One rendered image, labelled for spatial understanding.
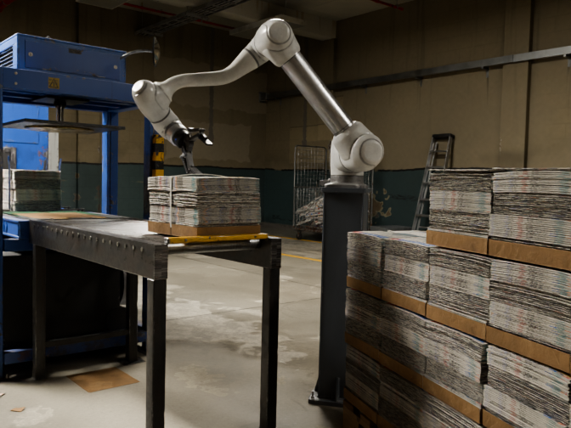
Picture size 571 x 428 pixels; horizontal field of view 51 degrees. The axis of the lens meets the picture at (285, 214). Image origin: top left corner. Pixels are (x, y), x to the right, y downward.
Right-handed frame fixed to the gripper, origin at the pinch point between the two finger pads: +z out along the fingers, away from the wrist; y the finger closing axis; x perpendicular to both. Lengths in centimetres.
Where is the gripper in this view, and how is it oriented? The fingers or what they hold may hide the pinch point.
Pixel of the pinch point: (203, 159)
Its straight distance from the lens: 237.2
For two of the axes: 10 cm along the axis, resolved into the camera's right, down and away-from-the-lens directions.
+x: -7.7, 0.1, -6.4
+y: -3.1, 8.6, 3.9
